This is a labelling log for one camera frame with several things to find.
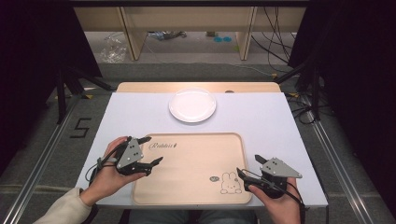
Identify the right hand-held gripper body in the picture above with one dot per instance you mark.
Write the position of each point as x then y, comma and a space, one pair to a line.
274, 174

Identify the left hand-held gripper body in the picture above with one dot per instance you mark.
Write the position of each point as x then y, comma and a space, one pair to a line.
130, 154

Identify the person's left hand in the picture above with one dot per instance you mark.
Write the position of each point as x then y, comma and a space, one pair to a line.
107, 177

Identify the person's right hand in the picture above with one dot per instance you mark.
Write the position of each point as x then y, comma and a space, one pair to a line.
278, 207

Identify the wooden tray with rabbit print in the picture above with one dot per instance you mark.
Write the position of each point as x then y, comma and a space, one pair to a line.
190, 171

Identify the round white plate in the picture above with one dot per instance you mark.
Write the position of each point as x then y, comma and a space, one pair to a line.
192, 104

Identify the black metal stand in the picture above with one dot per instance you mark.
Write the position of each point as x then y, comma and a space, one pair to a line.
62, 93
315, 90

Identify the clear plastic bag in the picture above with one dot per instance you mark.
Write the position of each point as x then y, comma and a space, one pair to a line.
112, 49

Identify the dark clutter under desk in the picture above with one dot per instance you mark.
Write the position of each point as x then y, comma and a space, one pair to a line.
166, 34

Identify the blue round things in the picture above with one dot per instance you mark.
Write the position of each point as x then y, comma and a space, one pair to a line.
222, 39

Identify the dark curtain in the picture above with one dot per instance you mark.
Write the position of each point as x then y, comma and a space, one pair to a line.
358, 77
34, 62

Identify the light wooden desk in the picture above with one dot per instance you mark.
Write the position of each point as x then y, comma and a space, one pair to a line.
190, 18

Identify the aluminium floor rail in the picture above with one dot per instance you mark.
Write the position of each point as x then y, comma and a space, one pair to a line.
40, 161
337, 161

